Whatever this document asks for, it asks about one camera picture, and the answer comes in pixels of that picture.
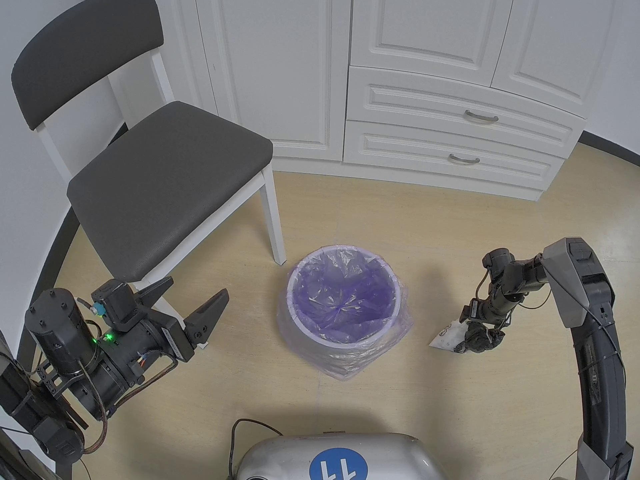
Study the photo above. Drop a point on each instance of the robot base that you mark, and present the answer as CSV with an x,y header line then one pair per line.
x,y
340,455

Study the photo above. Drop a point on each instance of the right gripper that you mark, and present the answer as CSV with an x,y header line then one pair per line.
x,y
492,305

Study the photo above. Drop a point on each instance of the white chair grey cushions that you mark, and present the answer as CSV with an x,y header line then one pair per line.
x,y
165,178

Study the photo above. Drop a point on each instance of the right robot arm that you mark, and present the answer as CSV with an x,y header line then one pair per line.
x,y
580,278

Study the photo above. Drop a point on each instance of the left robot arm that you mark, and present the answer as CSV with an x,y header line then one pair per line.
x,y
55,328

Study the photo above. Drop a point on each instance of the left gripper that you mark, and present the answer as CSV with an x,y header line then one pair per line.
x,y
140,353

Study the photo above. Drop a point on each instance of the pale grey trash bin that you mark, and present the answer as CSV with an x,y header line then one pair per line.
x,y
320,355

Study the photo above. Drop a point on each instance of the white paper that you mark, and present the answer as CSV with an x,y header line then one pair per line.
x,y
445,338

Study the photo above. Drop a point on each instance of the black plastic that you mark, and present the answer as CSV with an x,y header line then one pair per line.
x,y
482,343

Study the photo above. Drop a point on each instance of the purple plastic bag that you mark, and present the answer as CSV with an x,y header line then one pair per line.
x,y
345,298

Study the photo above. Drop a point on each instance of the white wardrobe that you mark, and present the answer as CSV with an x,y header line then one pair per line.
x,y
425,43

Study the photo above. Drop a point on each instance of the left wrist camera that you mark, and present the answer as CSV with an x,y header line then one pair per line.
x,y
117,303

